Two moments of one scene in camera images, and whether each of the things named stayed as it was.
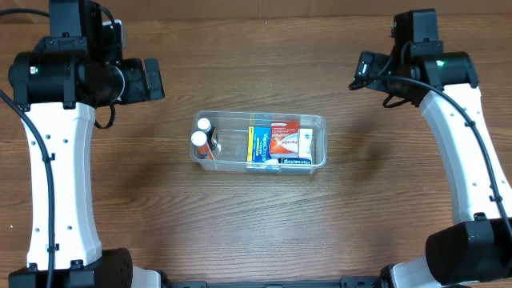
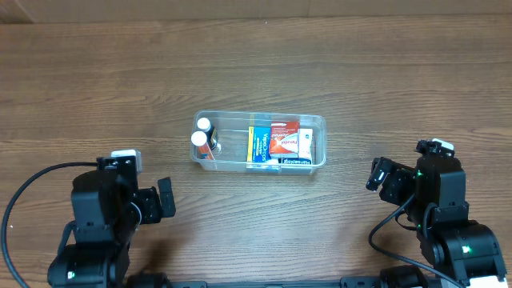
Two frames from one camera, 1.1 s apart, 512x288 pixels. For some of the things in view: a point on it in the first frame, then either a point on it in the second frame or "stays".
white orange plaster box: (305, 149) stays
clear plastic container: (258, 142) stays
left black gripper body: (152, 80) → (161, 200)
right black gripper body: (363, 70) → (381, 176)
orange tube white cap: (199, 139) stays
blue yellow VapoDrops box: (258, 144) stays
